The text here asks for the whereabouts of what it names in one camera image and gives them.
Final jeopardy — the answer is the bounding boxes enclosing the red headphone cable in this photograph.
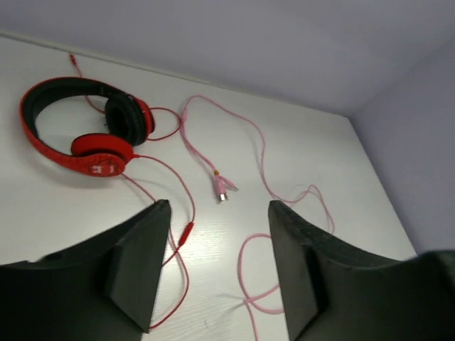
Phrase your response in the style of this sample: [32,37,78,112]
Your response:
[68,53,196,330]

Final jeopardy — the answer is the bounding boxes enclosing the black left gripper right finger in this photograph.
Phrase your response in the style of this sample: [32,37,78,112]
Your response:
[268,200,454,341]

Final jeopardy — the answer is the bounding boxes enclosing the red over-ear headphones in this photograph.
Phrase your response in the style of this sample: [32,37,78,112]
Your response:
[19,77,156,178]

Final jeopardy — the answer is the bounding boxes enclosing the pink headphone cable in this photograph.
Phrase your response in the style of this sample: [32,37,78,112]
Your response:
[179,94,336,341]

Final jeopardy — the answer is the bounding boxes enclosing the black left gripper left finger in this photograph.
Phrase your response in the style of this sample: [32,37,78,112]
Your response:
[1,200,171,340]

